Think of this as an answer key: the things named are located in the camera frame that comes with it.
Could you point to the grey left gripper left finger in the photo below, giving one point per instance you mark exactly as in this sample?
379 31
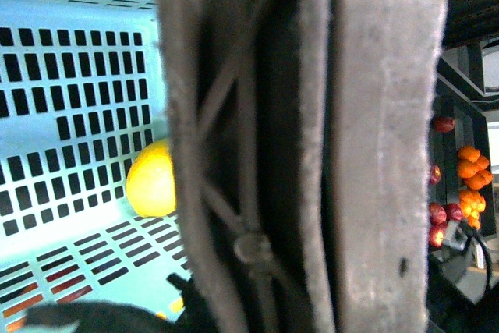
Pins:
246 95

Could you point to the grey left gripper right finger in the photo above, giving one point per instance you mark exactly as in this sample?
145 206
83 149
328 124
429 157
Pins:
367 74

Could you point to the light blue plastic basket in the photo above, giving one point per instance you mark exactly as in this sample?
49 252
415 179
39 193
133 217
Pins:
82 93

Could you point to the yellow lemon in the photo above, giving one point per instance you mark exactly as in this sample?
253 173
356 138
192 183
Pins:
150 183

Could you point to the orange tangerine pile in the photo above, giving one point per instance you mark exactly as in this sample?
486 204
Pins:
472 170

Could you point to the red apple pile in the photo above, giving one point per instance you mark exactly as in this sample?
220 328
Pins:
442 215

